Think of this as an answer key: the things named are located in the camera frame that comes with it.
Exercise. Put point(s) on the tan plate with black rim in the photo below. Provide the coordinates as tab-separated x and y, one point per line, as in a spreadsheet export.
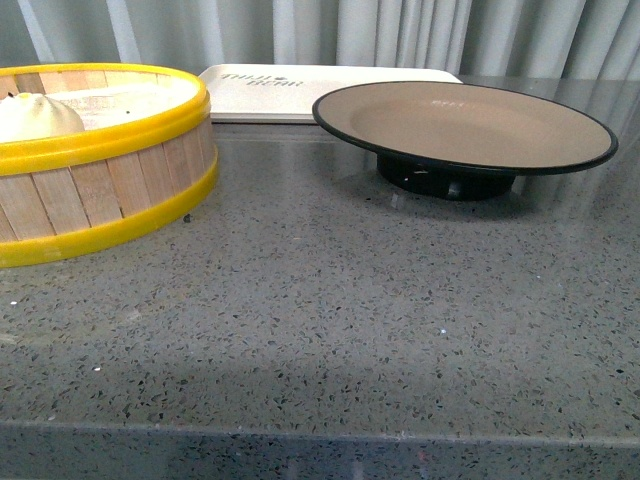
462	142

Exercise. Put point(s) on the white steamed bun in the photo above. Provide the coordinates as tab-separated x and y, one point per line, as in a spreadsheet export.
28	116

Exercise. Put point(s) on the cream rectangular serving tray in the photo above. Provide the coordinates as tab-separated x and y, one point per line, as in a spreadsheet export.
285	94

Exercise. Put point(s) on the yellow rimmed bamboo steamer basket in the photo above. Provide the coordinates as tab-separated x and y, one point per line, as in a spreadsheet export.
146	157

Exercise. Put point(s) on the grey pleated curtain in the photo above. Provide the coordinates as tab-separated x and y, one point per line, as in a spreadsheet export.
535	39

